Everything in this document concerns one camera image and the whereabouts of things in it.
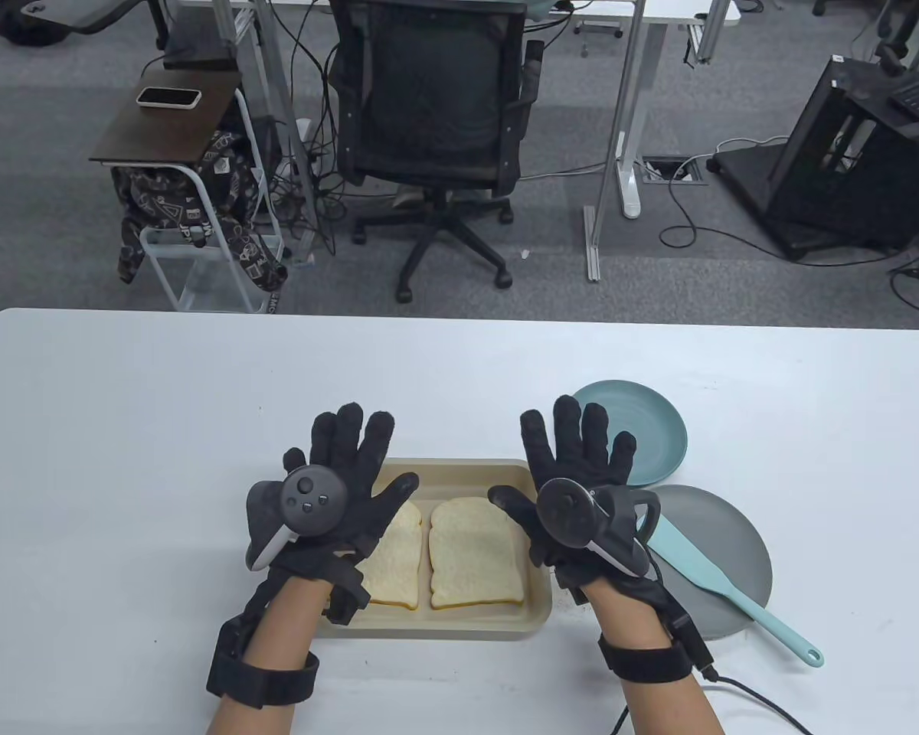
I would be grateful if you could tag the teal dessert spatula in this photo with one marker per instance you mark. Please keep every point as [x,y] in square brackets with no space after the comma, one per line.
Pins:
[689,563]

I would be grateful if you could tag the black wrist sensor module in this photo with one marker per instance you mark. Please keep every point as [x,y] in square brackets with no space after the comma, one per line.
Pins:
[685,628]

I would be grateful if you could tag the black mesh office chair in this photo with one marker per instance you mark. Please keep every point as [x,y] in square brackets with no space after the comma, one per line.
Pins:
[429,92]

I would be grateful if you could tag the black equipment cart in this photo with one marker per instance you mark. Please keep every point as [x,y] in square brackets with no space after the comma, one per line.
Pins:
[827,191]

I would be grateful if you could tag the floor outlet box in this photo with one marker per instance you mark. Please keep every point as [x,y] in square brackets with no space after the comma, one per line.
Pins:
[674,171]

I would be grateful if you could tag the beige baking tray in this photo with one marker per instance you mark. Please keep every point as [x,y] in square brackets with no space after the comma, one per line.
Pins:
[490,612]

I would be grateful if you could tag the teal round plate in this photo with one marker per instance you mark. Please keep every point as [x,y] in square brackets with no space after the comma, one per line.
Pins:
[651,429]

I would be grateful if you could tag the person's left hand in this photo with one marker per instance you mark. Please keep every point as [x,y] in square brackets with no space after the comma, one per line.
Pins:
[375,467]

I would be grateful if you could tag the person's right hand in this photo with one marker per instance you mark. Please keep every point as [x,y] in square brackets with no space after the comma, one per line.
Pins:
[582,452]

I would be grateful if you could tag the white toast slice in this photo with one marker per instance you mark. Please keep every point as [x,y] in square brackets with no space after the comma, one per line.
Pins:
[475,551]
[398,566]

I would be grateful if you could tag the white standing desk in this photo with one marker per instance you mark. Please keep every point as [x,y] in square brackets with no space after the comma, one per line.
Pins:
[628,115]

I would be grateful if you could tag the black smartphone white case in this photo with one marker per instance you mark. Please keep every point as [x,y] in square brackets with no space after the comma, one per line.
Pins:
[168,97]

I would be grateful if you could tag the black white handheld controller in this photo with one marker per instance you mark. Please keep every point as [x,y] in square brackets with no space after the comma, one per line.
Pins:
[310,498]
[563,509]

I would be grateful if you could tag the brown side table white frame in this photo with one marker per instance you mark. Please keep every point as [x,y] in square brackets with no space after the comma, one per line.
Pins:
[161,130]

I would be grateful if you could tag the grey round plate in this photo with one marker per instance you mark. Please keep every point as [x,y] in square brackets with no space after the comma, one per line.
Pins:
[720,528]

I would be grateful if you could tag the brown patterned jacket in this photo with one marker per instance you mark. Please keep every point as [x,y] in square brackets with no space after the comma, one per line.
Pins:
[230,184]

